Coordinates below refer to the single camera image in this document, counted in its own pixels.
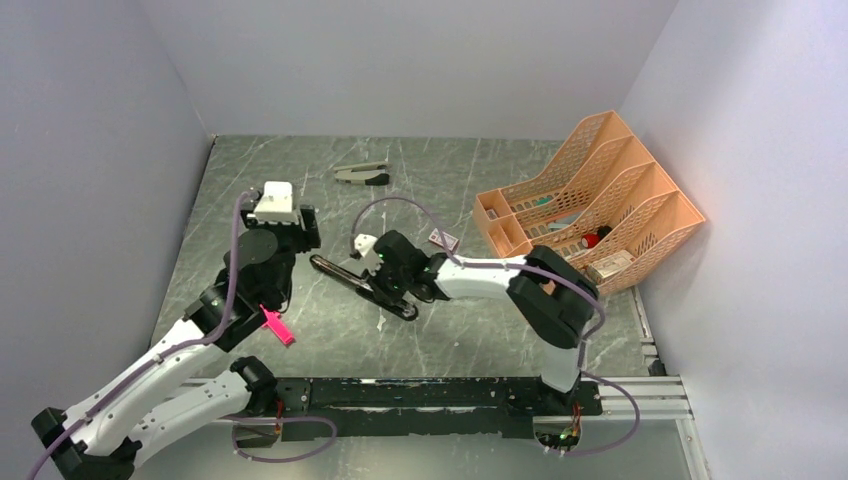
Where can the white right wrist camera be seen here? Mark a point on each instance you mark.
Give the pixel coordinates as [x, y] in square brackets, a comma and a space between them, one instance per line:
[364, 246]

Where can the beige stapler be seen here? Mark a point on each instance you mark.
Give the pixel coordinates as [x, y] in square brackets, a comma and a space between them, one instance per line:
[369, 174]

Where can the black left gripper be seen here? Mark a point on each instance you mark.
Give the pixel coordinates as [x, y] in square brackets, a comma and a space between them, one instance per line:
[306, 235]

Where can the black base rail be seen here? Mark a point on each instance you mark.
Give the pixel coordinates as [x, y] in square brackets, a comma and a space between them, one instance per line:
[359, 407]

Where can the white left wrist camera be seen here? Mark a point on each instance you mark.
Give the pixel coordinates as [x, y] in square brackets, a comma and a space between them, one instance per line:
[276, 204]

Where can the red white staple box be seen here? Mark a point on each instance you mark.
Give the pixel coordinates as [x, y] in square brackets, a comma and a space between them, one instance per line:
[443, 240]

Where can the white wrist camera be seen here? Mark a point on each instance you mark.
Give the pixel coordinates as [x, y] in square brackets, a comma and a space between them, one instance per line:
[364, 246]
[276, 204]

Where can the beige box in organizer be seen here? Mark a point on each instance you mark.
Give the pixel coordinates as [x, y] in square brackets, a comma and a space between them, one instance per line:
[602, 270]

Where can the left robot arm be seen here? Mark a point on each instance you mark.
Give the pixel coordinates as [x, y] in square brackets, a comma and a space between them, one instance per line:
[116, 430]

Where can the pink plastic clip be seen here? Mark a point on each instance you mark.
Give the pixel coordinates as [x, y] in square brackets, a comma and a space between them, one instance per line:
[274, 323]

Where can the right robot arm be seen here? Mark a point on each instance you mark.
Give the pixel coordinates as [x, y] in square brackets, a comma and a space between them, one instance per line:
[555, 299]

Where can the red black item in organizer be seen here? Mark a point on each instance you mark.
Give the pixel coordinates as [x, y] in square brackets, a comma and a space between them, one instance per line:
[590, 240]

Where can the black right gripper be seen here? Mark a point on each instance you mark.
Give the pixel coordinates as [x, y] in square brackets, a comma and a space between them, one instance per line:
[375, 281]

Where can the black stapler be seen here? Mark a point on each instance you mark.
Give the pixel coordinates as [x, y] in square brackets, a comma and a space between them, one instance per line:
[357, 283]

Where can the orange file organizer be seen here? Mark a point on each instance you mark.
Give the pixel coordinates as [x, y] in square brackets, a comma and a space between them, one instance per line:
[601, 175]

